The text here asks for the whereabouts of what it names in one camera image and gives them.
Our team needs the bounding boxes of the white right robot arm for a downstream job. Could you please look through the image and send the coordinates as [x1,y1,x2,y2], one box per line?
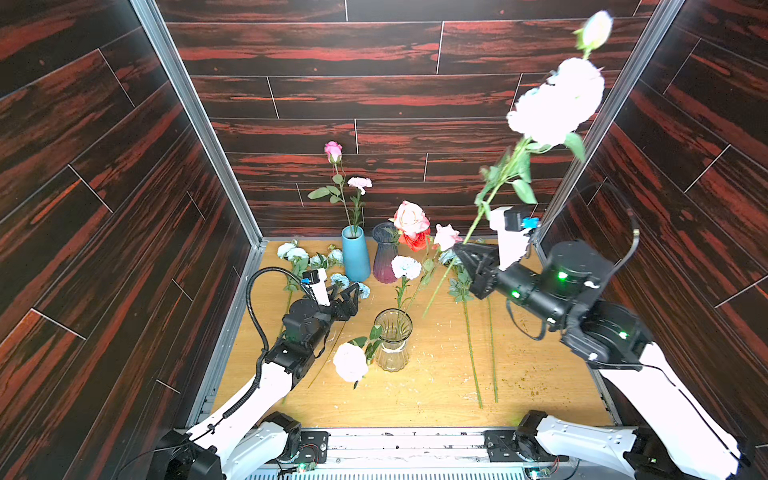
[453,241,754,479]

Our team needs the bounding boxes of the pink rose bud stem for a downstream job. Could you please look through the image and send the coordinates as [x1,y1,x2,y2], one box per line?
[308,141,353,226]

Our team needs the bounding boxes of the tall white pink bouquet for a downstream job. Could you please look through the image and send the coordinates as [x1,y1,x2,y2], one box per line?
[421,9,614,319]

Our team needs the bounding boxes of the teal ceramic vase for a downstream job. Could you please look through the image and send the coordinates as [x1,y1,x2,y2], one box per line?
[341,226,371,282]

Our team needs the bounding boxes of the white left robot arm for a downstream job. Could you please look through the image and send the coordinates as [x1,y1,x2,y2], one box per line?
[146,283,360,479]

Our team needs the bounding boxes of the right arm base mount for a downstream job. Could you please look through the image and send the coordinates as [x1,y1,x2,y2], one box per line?
[483,410,559,463]

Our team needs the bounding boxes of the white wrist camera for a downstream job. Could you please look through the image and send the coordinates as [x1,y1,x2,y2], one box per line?
[489,207,540,271]
[302,268,330,306]

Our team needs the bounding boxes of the pink carnation flower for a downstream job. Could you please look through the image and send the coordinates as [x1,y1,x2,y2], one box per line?
[347,177,373,237]

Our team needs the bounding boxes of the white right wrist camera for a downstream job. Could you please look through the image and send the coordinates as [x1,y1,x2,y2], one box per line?
[489,207,540,271]

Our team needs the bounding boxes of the light pink rose stem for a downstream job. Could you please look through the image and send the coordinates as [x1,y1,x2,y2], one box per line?
[413,224,462,298]

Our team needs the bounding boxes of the black coiled left cable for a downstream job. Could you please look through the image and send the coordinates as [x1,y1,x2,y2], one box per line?
[215,266,316,421]

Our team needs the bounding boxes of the red rose flower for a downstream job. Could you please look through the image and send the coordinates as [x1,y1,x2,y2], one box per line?
[399,230,430,252]

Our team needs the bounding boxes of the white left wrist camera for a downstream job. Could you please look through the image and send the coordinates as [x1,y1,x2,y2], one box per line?
[302,268,330,306]

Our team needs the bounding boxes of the small blue flower sprig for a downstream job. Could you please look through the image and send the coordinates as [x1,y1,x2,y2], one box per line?
[277,240,343,313]

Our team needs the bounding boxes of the blue pink flower spray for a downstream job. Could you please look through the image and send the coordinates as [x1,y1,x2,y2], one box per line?
[486,297,499,404]

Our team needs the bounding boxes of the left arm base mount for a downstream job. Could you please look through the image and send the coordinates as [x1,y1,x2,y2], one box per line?
[262,412,330,464]

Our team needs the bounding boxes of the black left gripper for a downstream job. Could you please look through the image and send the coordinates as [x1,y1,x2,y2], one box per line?
[303,283,357,356]

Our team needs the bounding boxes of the pink rose leafy stem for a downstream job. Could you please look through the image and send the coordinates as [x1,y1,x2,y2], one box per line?
[390,200,430,238]

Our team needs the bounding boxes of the blue pink glass vase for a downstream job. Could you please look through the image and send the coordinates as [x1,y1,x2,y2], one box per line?
[372,222,399,284]

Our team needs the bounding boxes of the clear ribbed glass vase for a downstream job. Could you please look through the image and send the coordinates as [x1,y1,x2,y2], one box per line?
[374,308,413,373]

